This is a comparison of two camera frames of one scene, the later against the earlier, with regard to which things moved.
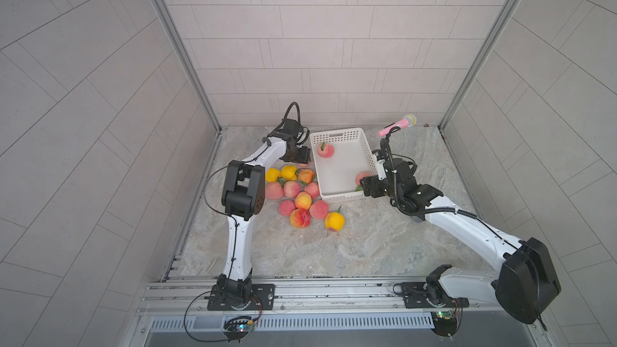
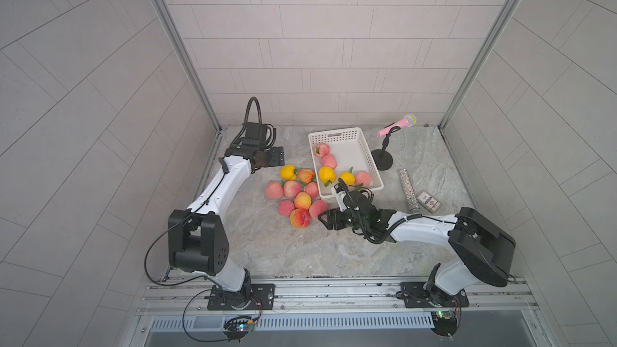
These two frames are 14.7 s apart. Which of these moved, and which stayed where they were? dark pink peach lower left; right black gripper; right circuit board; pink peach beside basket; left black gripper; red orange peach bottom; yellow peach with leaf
Moved: right black gripper; left black gripper; yellow peach with leaf
Stayed: dark pink peach lower left; pink peach beside basket; right circuit board; red orange peach bottom
